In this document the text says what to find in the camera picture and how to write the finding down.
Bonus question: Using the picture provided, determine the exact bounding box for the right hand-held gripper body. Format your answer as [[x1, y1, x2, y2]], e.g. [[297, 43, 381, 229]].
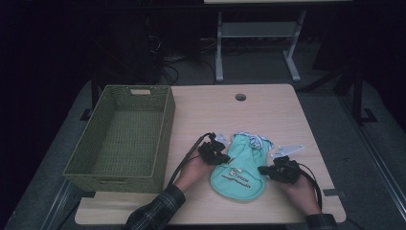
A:
[[270, 144, 305, 186]]

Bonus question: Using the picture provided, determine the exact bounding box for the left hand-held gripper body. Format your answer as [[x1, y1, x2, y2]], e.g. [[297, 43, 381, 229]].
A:
[[197, 132, 228, 166]]

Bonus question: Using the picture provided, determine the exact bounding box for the mint green small garment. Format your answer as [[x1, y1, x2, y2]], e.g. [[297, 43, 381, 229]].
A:
[[209, 130, 275, 202]]

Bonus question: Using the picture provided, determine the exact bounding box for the green woven basket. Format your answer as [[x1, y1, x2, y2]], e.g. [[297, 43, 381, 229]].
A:
[[62, 84, 176, 195]]

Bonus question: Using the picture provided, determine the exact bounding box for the person's left hand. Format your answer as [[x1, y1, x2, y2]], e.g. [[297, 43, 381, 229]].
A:
[[174, 152, 215, 194]]

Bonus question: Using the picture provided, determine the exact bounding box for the person's right hand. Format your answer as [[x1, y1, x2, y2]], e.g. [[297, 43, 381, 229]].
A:
[[280, 173, 322, 216]]

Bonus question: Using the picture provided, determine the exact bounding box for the grey tape strip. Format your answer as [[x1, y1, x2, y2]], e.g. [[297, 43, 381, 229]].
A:
[[322, 188, 348, 198]]

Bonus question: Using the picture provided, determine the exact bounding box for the black floor stand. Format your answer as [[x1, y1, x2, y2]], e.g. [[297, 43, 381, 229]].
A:
[[350, 68, 379, 127], [79, 75, 101, 122]]

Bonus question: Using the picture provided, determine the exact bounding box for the white metal stand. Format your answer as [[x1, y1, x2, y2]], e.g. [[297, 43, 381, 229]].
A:
[[214, 10, 307, 83]]

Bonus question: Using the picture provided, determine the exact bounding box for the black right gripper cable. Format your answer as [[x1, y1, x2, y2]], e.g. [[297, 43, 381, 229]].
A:
[[298, 162, 324, 213]]

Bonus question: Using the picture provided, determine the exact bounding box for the aluminium floor rail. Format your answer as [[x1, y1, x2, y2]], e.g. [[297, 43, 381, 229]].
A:
[[40, 178, 81, 230], [337, 94, 406, 222]]

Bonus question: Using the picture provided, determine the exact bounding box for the tangle of floor cables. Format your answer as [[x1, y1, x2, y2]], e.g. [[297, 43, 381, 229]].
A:
[[147, 34, 218, 86]]

